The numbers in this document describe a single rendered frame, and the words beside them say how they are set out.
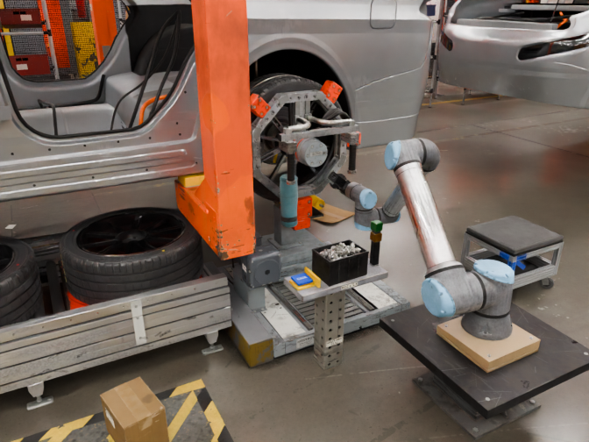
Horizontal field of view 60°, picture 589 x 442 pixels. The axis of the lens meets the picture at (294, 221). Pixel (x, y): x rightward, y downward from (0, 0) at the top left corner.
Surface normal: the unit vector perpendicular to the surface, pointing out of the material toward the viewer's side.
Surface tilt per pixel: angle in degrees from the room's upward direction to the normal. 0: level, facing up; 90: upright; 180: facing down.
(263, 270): 90
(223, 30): 90
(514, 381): 0
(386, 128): 90
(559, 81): 97
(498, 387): 0
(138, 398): 0
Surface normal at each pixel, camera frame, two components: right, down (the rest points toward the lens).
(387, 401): 0.00, -0.91
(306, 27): 0.47, 0.36
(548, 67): -0.55, 0.32
